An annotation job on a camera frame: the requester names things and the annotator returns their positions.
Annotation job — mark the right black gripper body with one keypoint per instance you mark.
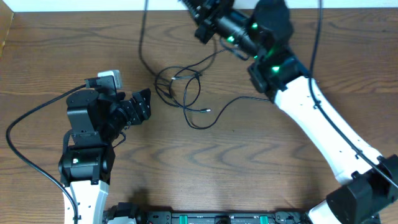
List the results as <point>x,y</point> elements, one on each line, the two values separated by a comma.
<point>216,9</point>

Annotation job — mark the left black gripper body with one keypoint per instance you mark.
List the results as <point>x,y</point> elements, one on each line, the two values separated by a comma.
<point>129,112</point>

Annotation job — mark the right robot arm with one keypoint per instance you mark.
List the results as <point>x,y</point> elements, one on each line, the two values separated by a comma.
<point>368,180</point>

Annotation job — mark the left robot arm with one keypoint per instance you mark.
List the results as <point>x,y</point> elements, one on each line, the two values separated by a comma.
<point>88,156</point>

